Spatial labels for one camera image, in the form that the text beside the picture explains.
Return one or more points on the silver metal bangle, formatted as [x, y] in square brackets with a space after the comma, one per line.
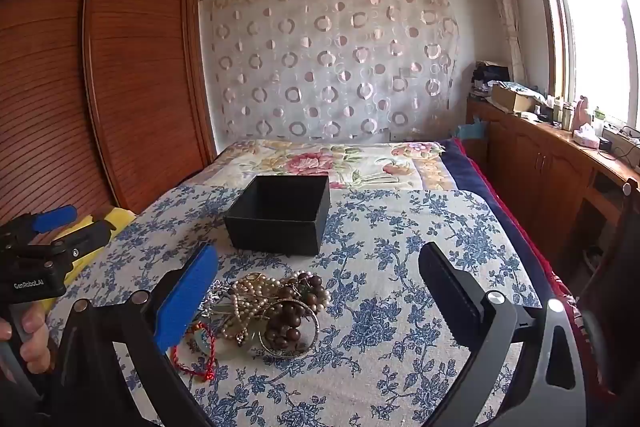
[280, 353]

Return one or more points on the dark wooden chair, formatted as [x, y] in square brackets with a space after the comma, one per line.
[610, 282]

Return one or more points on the dark blue and red blanket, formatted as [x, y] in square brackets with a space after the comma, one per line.
[480, 177]

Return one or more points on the wooden framed window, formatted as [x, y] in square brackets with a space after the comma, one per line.
[585, 32]

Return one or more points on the pink floral blanket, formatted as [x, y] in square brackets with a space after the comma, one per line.
[310, 162]

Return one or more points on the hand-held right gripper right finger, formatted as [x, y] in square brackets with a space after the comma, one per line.
[450, 289]

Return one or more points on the light blue bag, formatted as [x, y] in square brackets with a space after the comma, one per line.
[472, 129]

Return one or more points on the pile of dark clothes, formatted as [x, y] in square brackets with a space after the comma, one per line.
[487, 77]

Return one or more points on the silver hair clips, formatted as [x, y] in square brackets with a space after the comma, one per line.
[217, 299]

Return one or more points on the tied window curtain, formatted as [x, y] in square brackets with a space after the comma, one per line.
[502, 2]

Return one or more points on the long wooden cabinet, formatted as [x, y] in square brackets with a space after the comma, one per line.
[540, 167]

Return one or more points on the pink figurine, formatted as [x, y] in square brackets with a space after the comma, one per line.
[583, 114]

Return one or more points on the person's left hand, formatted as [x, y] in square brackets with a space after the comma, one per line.
[36, 337]

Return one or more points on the tissue box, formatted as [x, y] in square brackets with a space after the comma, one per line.
[586, 139]

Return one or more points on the open cardboard box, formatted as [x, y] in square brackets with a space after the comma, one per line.
[512, 99]

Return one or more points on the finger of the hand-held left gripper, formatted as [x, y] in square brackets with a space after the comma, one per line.
[50, 219]
[87, 237]

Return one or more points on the blue floral bed cloth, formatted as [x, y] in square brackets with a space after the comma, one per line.
[400, 232]

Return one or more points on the black box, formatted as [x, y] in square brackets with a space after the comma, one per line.
[272, 234]

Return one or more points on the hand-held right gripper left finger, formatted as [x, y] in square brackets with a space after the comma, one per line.
[187, 297]

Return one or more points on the yellow cloth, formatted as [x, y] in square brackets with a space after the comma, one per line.
[117, 219]

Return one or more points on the brown wooden wardrobe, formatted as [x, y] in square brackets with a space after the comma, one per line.
[140, 82]

